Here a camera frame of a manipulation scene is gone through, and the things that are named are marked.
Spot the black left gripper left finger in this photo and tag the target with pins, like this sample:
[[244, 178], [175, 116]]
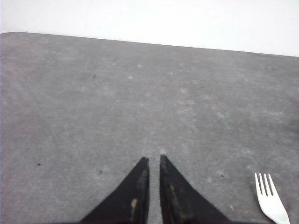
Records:
[[128, 203]]

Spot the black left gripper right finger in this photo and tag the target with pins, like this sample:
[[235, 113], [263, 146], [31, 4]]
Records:
[[181, 203]]

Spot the white plastic fork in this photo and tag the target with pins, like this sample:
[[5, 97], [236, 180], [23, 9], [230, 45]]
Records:
[[269, 200]]

